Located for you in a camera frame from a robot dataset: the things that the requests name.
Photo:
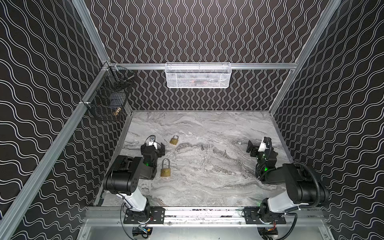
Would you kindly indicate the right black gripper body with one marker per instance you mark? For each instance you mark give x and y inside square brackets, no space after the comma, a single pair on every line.
[256,147]

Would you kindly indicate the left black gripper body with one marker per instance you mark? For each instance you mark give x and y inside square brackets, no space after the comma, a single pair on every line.
[152,149]

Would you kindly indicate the small brass padlock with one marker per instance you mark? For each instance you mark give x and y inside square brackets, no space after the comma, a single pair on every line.
[174,140]

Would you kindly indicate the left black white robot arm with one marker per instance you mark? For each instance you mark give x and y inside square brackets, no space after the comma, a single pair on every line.
[122,180]

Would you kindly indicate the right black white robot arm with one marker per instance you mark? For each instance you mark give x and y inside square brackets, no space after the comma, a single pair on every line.
[304,188]

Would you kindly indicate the large brass padlock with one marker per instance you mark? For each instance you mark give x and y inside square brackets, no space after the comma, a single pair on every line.
[166,170]

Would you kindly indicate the brass item in black basket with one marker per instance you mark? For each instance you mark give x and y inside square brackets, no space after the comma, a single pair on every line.
[117,111]

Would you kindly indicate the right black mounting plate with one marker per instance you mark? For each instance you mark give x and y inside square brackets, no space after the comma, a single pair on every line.
[255,216]

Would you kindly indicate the black mounting plate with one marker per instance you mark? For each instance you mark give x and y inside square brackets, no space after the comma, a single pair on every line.
[255,216]
[155,215]

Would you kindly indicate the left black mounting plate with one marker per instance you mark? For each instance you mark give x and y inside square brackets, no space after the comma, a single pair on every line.
[155,215]

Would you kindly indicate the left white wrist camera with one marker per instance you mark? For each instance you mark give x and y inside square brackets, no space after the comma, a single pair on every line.
[152,141]

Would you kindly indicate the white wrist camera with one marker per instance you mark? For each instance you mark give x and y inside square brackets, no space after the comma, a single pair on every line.
[266,144]
[152,141]

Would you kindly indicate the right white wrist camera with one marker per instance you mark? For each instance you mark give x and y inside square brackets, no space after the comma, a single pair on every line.
[266,144]

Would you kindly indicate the black wire wall basket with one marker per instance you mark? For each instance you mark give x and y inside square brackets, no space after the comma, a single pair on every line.
[111,93]

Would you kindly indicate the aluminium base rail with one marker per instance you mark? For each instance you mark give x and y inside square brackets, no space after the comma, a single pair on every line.
[184,217]

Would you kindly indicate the white mesh wall basket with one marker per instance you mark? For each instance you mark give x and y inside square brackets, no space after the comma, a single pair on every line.
[195,75]

